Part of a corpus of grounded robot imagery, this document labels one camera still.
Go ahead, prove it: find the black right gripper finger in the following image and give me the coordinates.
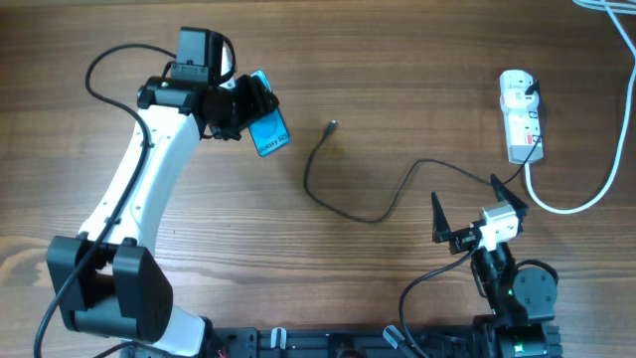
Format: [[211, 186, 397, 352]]
[[490, 174, 529, 217], [431, 192, 452, 243]]

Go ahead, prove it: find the blue Samsung Galaxy smartphone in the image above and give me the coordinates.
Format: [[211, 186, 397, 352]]
[[246, 69, 292, 158]]

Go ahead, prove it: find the black USB charging cable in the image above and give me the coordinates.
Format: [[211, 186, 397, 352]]
[[302, 79, 549, 224]]

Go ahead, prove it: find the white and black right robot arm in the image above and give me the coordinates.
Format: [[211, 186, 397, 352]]
[[431, 176, 563, 358]]

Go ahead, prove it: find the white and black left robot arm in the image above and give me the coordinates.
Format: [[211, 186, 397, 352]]
[[46, 27, 289, 357]]

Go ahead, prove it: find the white USB charger plug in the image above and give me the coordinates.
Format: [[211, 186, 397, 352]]
[[500, 88, 539, 114]]

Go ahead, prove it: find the white power strip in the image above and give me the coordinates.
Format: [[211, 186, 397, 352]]
[[499, 70, 544, 165]]

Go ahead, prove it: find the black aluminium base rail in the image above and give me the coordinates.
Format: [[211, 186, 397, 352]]
[[213, 324, 563, 358]]

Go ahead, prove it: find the white power strip cord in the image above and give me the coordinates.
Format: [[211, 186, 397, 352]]
[[523, 0, 636, 216]]

